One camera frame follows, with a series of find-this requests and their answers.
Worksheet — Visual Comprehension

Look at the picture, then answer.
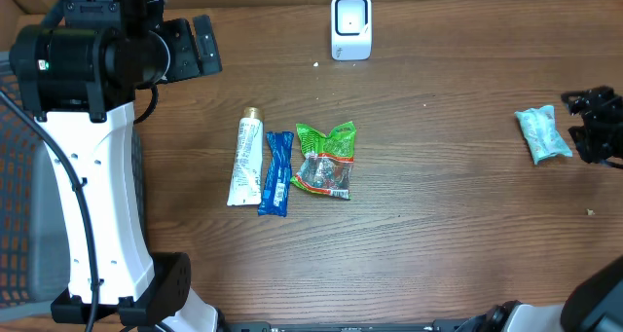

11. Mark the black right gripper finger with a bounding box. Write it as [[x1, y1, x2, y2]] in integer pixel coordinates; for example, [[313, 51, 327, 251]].
[[561, 86, 613, 115], [568, 127, 592, 160]]

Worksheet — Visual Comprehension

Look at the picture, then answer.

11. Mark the light blue tissue pack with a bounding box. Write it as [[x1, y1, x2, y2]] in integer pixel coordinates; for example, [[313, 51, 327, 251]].
[[514, 105, 572, 165]]

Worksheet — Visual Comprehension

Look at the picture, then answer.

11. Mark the white tube with gold cap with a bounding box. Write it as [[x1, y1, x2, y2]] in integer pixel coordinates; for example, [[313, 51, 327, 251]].
[[227, 107, 264, 206]]

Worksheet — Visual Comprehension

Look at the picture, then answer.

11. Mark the blue snack wrapper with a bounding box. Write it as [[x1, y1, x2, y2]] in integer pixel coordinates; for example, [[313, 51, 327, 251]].
[[258, 131, 294, 217]]

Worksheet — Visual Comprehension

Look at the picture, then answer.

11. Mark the green snack bag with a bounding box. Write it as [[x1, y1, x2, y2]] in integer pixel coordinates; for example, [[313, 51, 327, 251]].
[[290, 122, 356, 200]]

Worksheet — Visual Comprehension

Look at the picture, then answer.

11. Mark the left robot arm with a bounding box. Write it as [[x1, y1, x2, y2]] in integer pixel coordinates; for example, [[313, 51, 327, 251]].
[[9, 0, 225, 332]]

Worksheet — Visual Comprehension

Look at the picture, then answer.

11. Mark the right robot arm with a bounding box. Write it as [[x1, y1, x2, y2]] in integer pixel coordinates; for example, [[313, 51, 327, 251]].
[[456, 86, 622, 332]]

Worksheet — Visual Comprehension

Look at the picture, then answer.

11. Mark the white barcode scanner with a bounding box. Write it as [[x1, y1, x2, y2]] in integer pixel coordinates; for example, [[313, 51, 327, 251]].
[[331, 0, 373, 61]]

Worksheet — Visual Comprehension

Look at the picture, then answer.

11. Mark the grey plastic basket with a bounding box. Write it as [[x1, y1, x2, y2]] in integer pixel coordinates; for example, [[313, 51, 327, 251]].
[[0, 49, 147, 323]]

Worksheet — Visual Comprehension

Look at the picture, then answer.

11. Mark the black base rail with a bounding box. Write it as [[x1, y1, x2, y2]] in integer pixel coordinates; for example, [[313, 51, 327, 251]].
[[217, 315, 485, 332]]

